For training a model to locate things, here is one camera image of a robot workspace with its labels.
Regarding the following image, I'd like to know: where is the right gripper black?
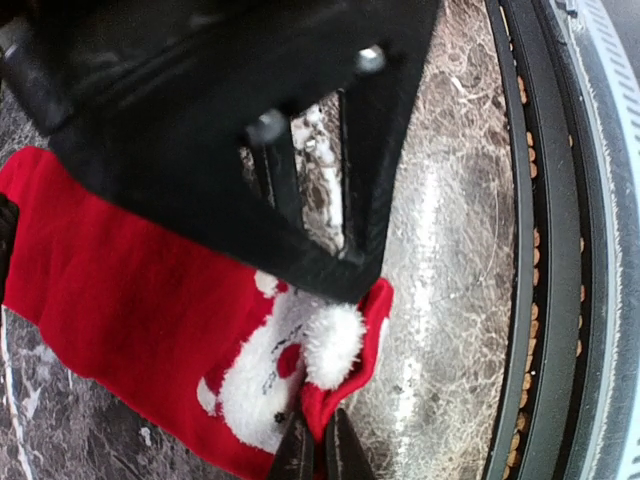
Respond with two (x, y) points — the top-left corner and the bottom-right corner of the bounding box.
(1, 1), (438, 303)

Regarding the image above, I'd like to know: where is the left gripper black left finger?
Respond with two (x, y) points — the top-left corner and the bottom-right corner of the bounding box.
(268, 412), (315, 480)

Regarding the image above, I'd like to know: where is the white slotted cable duct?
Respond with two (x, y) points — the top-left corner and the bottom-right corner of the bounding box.
(570, 1), (639, 479)

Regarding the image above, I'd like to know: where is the black front rail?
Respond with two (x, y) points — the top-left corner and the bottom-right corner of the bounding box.
(484, 1), (617, 479)

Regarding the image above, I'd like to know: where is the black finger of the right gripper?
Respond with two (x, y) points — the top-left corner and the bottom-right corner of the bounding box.
(339, 50), (425, 280)

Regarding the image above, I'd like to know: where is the red santa sock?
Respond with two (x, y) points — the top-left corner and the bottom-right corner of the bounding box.
(1, 147), (394, 479)

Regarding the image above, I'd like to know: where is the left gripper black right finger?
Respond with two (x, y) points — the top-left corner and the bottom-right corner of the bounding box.
(324, 408), (375, 480)

